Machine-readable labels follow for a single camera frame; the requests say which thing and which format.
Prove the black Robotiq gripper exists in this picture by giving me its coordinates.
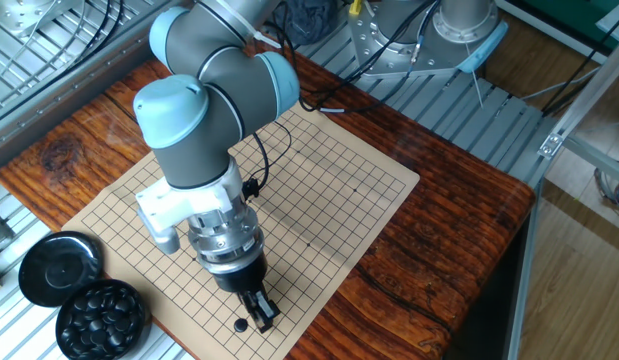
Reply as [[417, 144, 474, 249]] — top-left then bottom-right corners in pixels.
[[211, 253, 282, 335]]

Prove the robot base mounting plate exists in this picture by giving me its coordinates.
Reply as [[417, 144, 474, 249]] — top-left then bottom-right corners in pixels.
[[347, 4, 510, 79]]

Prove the beige Go board mat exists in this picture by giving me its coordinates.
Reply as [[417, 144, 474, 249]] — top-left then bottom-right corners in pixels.
[[66, 103, 421, 360]]

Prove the black bowl of stones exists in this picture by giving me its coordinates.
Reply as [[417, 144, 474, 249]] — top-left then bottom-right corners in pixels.
[[55, 278, 151, 360]]

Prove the black bowl lid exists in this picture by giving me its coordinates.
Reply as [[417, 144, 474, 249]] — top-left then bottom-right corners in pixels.
[[17, 230, 105, 308]]

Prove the dark blue towel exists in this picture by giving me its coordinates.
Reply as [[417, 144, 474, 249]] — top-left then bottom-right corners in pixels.
[[283, 0, 340, 46]]

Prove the perforated aluminium plate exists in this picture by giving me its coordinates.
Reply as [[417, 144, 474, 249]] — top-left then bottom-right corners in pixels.
[[0, 0, 88, 39]]

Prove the black cable angled plug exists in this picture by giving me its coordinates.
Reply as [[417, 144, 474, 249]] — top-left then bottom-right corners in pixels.
[[241, 120, 294, 202]]

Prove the black cable grey sleeve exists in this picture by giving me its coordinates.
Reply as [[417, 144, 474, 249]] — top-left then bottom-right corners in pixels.
[[266, 0, 440, 115]]

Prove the aluminium frame beam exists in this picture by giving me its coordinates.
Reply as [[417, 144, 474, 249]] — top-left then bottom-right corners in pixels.
[[562, 135, 619, 185], [505, 177, 544, 360], [537, 45, 619, 161]]

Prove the thick black cable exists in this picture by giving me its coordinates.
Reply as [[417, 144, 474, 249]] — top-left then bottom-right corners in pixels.
[[266, 0, 440, 112]]

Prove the white cable strap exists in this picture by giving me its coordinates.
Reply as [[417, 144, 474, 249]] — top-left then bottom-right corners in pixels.
[[216, 0, 283, 50]]

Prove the aluminium frame rail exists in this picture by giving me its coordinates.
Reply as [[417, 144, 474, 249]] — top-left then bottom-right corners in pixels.
[[0, 27, 155, 176]]

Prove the thin white cord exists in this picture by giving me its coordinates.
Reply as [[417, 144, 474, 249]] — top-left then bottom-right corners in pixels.
[[463, 42, 486, 110]]

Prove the looped black cable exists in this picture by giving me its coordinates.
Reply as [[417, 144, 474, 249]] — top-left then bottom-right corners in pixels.
[[0, 0, 128, 116]]

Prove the grey cable coil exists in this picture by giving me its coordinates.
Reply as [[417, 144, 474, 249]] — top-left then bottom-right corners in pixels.
[[592, 160, 619, 225]]

